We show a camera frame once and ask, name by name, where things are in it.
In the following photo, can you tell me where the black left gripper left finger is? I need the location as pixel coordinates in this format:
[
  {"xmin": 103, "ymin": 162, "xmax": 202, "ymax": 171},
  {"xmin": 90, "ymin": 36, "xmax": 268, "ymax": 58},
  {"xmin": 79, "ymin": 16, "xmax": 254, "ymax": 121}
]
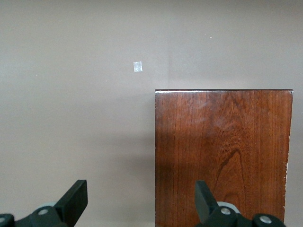
[{"xmin": 0, "ymin": 179, "xmax": 89, "ymax": 227}]

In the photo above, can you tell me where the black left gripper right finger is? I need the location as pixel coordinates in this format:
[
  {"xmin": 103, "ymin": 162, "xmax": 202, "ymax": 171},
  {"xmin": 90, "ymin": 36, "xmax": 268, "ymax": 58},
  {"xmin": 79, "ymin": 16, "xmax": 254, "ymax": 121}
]
[{"xmin": 194, "ymin": 180, "xmax": 286, "ymax": 227}]

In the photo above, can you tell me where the dark brown wooden cabinet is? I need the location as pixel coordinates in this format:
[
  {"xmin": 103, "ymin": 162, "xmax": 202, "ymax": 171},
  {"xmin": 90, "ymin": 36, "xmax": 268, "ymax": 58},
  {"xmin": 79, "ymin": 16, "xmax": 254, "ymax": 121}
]
[{"xmin": 154, "ymin": 89, "xmax": 294, "ymax": 227}]

